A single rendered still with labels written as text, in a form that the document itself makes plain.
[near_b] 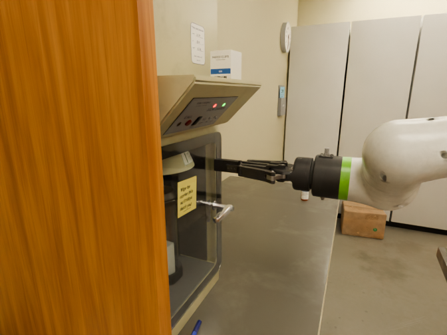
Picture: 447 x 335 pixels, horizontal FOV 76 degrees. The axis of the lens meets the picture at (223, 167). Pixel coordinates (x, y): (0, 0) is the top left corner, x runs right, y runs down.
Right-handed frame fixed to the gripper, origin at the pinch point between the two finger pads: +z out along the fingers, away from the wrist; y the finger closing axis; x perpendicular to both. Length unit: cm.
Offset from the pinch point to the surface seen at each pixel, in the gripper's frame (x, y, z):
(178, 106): -15.5, 26.4, -3.3
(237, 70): -22.1, 3.0, -3.5
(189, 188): 2.6, 12.5, 3.6
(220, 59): -24.3, 5.9, -0.8
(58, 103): -16.1, 35.3, 10.7
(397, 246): 131, -240, -81
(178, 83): -18.8, 27.4, -4.1
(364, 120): 11, -284, -39
